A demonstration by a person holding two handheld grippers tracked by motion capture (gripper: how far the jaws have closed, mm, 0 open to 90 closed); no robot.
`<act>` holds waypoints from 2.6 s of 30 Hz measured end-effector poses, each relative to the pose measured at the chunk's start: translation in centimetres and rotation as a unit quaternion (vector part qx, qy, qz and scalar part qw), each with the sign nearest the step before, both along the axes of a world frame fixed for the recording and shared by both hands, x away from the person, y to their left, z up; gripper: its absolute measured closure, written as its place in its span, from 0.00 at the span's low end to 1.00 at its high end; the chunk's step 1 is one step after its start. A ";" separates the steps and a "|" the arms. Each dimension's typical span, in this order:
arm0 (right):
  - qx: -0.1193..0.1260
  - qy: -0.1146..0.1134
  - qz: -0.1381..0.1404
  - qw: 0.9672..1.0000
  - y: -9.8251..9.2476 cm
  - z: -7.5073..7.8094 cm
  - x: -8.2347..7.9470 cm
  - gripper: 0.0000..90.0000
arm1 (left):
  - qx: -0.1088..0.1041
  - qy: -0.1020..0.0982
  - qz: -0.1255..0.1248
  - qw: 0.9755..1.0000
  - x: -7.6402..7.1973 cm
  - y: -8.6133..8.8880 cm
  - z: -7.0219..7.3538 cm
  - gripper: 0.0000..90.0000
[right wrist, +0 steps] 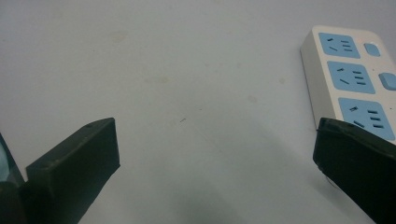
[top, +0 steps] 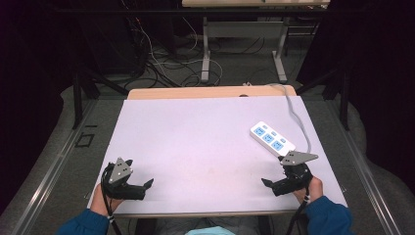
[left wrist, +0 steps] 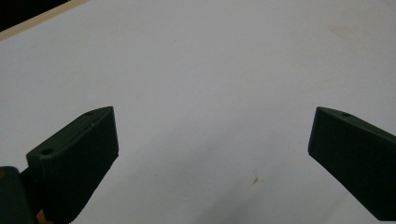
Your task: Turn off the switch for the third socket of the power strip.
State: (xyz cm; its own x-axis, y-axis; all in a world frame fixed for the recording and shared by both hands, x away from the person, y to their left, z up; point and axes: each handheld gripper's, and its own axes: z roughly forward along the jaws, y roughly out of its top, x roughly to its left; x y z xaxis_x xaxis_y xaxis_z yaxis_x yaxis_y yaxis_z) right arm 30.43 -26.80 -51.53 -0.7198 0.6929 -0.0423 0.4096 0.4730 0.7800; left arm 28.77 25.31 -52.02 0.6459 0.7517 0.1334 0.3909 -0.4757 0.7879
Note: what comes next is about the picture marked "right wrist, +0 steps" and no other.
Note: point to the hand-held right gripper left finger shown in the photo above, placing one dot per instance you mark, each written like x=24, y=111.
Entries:
x=74, y=168

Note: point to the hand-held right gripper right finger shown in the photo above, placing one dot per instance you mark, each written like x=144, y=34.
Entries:
x=358, y=165

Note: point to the white and blue power strip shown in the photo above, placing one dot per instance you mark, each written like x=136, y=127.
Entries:
x=348, y=77

